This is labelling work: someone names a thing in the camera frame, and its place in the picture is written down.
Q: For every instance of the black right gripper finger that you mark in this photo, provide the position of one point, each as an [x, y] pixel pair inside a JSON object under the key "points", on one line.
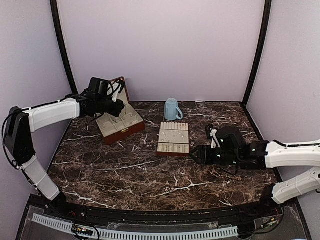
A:
{"points": [[197, 159], [197, 150]]}

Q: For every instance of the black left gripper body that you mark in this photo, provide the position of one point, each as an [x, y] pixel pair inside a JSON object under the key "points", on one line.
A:
{"points": [[103, 107]]}

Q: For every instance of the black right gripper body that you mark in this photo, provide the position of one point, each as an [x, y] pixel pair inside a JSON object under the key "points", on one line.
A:
{"points": [[227, 158]]}

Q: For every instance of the red jewelry display tray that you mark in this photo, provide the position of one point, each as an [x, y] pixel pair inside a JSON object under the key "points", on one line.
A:
{"points": [[173, 139]]}

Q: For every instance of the light blue faceted mug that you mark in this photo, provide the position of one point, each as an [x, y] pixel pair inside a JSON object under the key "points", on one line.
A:
{"points": [[172, 111]]}

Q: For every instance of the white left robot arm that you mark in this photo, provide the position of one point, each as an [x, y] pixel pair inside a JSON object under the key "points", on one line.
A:
{"points": [[22, 125]]}

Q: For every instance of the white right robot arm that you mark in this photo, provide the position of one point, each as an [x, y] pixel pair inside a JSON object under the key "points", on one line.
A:
{"points": [[291, 155]]}

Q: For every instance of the open red jewelry box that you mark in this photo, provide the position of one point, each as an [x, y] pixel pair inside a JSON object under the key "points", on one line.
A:
{"points": [[128, 122]]}

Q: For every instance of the white perforated cable rail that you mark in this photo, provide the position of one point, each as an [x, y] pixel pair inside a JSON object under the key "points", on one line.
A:
{"points": [[97, 233]]}

